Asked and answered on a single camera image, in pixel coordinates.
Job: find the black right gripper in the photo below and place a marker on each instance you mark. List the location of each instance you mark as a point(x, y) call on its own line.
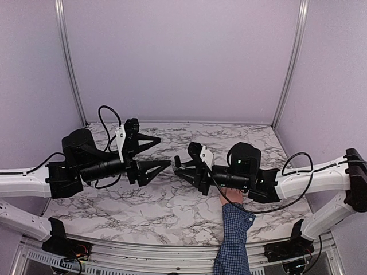
point(200, 175)

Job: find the aluminium corner post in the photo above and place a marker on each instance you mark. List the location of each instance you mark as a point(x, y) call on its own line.
point(62, 26)
point(295, 53)

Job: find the person's hand with long nails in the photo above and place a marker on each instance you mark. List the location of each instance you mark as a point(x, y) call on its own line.
point(234, 195)

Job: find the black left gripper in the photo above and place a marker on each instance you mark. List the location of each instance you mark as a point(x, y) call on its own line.
point(131, 149)

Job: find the left aluminium corner post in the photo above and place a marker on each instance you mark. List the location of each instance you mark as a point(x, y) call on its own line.
point(62, 26)

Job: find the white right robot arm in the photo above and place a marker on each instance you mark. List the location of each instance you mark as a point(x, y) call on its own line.
point(345, 177)

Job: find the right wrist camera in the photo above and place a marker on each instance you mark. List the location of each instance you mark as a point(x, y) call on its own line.
point(207, 156)

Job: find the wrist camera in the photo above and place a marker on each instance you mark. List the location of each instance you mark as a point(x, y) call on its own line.
point(120, 136)
point(207, 156)

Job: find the right aluminium corner post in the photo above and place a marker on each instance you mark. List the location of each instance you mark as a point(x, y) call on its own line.
point(295, 53)

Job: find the blue checkered sleeve forearm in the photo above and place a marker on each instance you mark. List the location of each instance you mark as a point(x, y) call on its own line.
point(232, 256)

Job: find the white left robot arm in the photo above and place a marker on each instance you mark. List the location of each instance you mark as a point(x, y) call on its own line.
point(83, 164)

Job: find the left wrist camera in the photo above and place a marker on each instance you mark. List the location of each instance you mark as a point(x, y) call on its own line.
point(120, 136)

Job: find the aluminium front rail frame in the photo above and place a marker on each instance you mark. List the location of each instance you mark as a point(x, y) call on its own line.
point(107, 257)

